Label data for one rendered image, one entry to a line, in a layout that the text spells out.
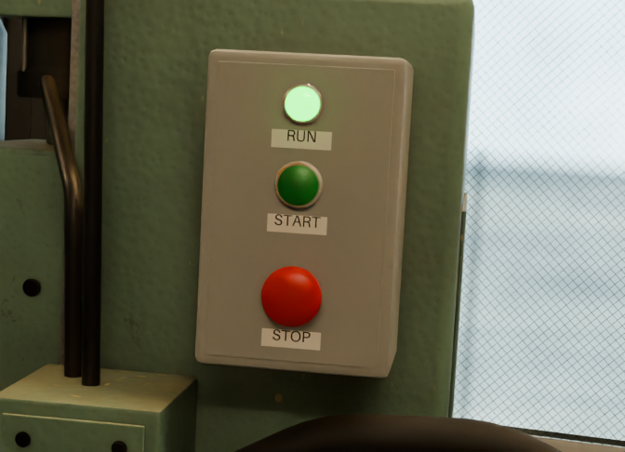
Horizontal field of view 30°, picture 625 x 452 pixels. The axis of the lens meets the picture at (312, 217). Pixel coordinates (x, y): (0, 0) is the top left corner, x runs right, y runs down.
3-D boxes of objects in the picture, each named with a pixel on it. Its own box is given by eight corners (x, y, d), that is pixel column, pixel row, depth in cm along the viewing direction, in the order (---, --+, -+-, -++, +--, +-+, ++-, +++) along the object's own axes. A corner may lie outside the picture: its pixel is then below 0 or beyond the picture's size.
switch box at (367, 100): (218, 341, 65) (232, 54, 64) (396, 356, 64) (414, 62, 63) (192, 365, 59) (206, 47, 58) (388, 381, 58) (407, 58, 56)
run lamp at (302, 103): (282, 123, 58) (284, 82, 57) (322, 125, 57) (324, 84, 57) (280, 123, 57) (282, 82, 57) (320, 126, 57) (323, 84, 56)
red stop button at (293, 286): (261, 322, 59) (265, 262, 58) (321, 326, 58) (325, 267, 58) (258, 325, 58) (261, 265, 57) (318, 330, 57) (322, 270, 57)
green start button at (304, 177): (273, 207, 58) (276, 159, 58) (321, 210, 58) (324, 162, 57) (272, 208, 57) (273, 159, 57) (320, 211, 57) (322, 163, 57)
